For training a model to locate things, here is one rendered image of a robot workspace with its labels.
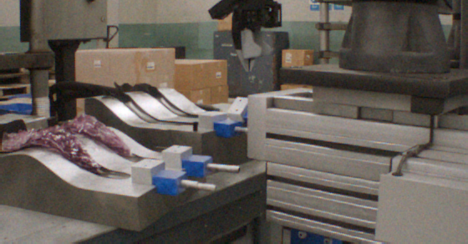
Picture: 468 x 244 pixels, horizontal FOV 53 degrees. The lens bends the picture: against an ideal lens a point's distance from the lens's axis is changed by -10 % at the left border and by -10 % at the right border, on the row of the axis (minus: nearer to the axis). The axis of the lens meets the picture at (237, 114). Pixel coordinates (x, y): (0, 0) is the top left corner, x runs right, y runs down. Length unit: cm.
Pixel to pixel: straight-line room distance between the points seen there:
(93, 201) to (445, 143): 50
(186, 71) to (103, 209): 501
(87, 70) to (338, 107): 491
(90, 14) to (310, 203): 136
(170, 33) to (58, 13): 836
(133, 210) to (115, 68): 443
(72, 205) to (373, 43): 50
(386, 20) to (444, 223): 26
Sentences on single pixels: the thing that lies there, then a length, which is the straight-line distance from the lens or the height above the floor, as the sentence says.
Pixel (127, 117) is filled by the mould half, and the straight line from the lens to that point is 117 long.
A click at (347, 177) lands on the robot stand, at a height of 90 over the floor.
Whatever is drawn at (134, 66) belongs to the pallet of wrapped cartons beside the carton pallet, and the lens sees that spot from 497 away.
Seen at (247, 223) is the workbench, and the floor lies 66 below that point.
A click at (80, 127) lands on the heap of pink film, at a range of 98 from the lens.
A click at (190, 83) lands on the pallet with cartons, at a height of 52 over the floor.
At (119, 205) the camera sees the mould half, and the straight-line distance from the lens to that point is 75.
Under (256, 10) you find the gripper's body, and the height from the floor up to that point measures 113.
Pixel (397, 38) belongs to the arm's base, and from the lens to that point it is 61.
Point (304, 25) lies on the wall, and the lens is 832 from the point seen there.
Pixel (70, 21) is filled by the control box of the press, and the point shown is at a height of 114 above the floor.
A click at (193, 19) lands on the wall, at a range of 969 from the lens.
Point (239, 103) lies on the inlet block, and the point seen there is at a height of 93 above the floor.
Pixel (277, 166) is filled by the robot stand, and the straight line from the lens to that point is 71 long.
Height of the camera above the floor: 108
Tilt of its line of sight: 9 degrees down
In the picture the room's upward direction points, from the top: straight up
